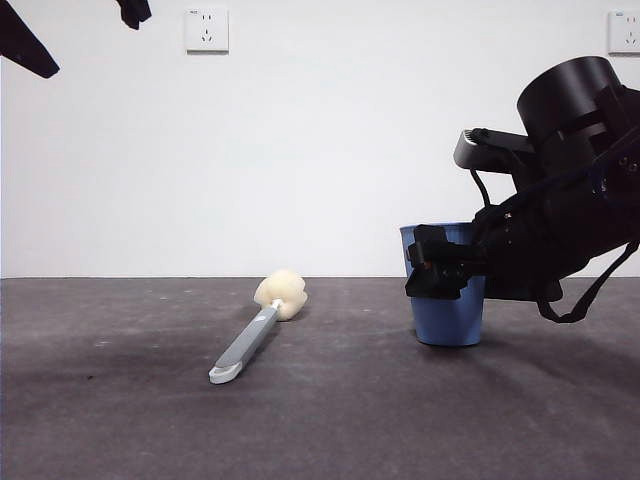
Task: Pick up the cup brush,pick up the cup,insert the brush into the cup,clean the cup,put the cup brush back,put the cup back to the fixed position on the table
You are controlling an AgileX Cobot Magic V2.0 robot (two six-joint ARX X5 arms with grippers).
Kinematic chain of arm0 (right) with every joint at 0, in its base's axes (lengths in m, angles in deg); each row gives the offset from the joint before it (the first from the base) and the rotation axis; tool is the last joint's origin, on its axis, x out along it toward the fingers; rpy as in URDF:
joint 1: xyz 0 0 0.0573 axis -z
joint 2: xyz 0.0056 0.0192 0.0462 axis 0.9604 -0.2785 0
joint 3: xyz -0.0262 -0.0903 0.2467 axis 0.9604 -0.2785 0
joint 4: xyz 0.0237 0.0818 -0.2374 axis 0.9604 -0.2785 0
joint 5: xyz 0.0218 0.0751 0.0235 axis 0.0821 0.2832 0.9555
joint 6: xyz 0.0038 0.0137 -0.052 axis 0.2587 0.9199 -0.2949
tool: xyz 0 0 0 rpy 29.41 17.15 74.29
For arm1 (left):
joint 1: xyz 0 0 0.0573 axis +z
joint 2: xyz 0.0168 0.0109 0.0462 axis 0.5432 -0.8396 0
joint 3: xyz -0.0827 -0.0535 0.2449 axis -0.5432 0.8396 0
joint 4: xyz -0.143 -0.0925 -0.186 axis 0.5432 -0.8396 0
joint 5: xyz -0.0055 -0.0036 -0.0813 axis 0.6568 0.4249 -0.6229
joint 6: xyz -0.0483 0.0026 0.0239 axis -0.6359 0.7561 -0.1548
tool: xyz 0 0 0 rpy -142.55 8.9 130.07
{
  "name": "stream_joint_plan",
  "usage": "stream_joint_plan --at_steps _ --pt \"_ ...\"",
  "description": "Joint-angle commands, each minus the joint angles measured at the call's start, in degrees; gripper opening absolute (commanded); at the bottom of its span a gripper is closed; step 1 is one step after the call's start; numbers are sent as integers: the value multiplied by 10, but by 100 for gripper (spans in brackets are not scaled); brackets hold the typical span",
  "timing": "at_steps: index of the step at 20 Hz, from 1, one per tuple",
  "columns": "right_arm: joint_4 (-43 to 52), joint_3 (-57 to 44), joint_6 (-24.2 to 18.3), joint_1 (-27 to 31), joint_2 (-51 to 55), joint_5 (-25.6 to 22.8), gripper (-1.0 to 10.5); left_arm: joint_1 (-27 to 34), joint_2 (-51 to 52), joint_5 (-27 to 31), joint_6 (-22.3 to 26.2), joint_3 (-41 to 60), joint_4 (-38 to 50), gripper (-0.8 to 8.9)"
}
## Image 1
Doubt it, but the white wall socket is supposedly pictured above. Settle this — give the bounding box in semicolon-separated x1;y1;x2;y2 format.
184;6;231;55
606;9;640;56

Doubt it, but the grey-handled sponge cup brush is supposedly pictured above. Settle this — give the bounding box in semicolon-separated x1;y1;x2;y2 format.
208;268;308;385

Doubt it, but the black looped cable sleeve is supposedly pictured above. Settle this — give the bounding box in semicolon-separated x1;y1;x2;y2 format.
536;240;640;324

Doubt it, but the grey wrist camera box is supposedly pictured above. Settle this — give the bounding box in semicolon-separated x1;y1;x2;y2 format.
453;127;536;176

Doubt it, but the thin black camera cable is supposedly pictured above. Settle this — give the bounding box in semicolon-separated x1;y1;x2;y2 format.
469;128;494;210

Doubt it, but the blue ribbed plastic cup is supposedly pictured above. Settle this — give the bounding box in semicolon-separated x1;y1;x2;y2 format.
398;222;487;348

